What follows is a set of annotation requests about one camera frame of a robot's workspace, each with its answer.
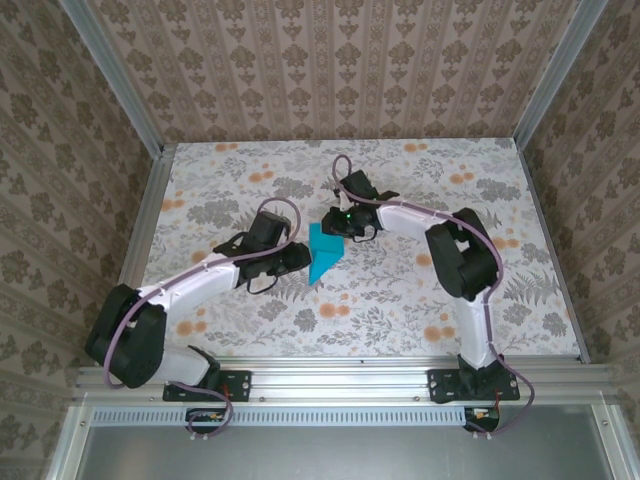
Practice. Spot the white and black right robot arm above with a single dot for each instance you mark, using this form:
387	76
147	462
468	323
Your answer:
465	260

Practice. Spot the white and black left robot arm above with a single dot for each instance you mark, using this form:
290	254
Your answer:
200	282

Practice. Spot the grey metal sheet panel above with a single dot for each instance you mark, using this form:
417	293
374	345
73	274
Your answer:
340	455

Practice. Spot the floral table cover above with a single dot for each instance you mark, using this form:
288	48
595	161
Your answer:
380	320

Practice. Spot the black electronics board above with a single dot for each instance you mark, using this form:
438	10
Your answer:
202	419
482	422

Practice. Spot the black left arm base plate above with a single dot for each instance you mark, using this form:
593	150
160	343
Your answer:
240	385

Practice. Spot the aluminium side rail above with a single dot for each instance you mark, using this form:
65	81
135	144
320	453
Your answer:
555	260
137	240

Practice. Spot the aluminium cross rail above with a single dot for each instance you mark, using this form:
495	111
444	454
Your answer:
340	382

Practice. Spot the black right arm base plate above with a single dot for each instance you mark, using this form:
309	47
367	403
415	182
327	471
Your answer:
442	387

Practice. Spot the aluminium frame post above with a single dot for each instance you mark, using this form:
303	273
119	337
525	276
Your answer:
555	75
117	80

